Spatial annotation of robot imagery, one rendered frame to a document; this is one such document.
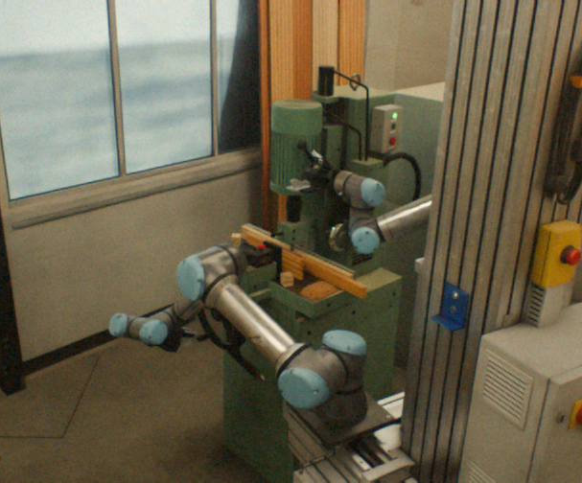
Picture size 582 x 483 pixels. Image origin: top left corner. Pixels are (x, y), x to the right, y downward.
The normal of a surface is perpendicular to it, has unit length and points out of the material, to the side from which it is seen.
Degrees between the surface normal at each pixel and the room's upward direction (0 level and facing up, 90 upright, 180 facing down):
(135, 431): 0
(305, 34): 87
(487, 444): 90
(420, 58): 90
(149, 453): 0
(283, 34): 87
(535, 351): 0
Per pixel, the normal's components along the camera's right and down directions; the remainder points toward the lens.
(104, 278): 0.72, 0.29
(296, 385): -0.53, 0.37
